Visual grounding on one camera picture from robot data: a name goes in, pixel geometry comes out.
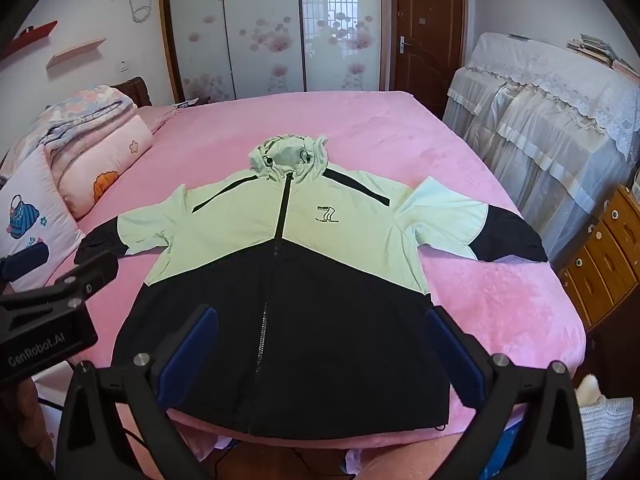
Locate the plain pink flat pillow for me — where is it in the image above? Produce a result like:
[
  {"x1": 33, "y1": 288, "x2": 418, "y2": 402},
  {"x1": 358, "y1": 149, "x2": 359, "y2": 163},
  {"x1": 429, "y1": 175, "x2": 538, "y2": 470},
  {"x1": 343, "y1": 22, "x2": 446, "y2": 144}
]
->
[{"x1": 136, "y1": 104, "x2": 177, "y2": 135}]

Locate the red wall shelf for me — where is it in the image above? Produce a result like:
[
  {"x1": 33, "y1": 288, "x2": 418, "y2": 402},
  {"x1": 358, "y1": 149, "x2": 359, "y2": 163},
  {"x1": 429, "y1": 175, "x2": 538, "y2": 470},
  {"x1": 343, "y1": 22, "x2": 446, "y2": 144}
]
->
[{"x1": 5, "y1": 21, "x2": 58, "y2": 56}]

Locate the stack of books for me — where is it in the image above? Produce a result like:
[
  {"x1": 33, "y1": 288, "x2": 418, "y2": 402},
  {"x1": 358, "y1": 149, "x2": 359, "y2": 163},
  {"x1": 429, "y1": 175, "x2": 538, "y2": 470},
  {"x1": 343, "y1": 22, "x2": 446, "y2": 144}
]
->
[{"x1": 565, "y1": 34, "x2": 640, "y2": 78}]

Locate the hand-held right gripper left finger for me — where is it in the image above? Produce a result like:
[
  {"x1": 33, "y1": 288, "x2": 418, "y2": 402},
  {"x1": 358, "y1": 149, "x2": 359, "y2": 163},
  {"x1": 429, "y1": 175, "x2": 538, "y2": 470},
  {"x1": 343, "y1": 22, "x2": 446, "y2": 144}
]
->
[{"x1": 56, "y1": 304, "x2": 219, "y2": 480}]

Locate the floral sliding door wardrobe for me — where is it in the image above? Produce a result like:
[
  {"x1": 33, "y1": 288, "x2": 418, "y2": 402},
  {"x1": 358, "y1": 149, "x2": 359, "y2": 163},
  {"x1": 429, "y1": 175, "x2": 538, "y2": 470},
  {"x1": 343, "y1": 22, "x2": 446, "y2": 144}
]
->
[{"x1": 157, "y1": 0, "x2": 386, "y2": 106}]

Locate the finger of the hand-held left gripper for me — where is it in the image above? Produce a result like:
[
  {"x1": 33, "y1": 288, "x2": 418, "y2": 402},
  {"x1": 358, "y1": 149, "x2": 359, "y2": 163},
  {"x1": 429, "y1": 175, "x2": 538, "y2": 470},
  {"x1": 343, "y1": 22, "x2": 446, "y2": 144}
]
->
[
  {"x1": 0, "y1": 244, "x2": 51, "y2": 281},
  {"x1": 50, "y1": 249, "x2": 120, "y2": 306}
]

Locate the white knit cloth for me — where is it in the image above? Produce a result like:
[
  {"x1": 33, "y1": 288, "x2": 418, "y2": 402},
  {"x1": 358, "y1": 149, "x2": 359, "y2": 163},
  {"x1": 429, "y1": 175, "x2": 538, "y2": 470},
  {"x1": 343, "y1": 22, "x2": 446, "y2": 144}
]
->
[{"x1": 575, "y1": 375, "x2": 635, "y2": 480}]

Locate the pink pillow with flower print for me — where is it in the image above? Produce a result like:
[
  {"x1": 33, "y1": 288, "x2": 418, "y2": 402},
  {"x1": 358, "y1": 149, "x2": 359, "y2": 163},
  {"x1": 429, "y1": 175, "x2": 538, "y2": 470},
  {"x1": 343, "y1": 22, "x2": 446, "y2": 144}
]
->
[{"x1": 44, "y1": 114, "x2": 154, "y2": 220}]

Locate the folded floral quilt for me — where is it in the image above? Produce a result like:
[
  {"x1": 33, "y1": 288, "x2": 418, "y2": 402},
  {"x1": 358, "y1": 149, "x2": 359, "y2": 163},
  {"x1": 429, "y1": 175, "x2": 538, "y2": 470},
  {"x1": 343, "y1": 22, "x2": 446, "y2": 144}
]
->
[{"x1": 0, "y1": 85, "x2": 138, "y2": 171}]

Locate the green and black hooded jacket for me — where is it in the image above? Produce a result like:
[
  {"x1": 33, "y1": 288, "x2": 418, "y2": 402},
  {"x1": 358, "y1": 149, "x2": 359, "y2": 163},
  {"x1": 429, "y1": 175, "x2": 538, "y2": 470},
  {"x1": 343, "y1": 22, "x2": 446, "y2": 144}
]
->
[{"x1": 74, "y1": 134, "x2": 549, "y2": 440}]

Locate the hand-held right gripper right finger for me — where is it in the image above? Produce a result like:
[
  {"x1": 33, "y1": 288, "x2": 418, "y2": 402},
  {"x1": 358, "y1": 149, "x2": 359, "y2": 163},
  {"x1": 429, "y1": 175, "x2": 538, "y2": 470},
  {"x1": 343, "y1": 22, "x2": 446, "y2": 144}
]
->
[{"x1": 424, "y1": 305, "x2": 587, "y2": 480}]

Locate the wooden drawer chest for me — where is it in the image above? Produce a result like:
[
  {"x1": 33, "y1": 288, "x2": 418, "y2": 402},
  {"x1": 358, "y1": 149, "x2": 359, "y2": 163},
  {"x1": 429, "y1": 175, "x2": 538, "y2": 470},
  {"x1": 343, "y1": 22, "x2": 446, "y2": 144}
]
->
[{"x1": 557, "y1": 185, "x2": 640, "y2": 331}]

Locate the dark wooden headboard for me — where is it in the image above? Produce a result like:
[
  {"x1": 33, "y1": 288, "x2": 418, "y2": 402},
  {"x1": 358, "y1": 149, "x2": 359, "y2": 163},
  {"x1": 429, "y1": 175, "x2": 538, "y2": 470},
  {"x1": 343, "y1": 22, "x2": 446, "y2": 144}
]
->
[{"x1": 109, "y1": 76, "x2": 151, "y2": 108}]

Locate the pink bed sheet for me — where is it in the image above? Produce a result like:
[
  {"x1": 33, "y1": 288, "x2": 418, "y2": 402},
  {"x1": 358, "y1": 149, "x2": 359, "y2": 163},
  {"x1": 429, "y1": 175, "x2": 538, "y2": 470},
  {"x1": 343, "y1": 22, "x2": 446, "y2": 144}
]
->
[{"x1": 50, "y1": 91, "x2": 587, "y2": 480}]

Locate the brown wooden door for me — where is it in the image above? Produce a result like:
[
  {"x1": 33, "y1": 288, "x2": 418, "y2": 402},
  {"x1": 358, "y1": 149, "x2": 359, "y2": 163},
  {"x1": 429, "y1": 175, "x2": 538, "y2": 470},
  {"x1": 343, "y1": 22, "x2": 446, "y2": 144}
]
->
[{"x1": 382, "y1": 0, "x2": 476, "y2": 121}]

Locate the white pillow with bag print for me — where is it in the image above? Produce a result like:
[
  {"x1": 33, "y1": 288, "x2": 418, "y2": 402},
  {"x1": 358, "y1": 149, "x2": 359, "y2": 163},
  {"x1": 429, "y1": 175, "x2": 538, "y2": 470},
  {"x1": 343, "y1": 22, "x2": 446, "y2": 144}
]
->
[{"x1": 0, "y1": 145, "x2": 86, "y2": 293}]

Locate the pink wall shelf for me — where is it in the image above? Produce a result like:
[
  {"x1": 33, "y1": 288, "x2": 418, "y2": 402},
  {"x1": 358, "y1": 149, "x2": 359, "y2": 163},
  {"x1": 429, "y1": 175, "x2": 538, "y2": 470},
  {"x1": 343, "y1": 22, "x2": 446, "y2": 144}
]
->
[{"x1": 46, "y1": 37, "x2": 107, "y2": 70}]

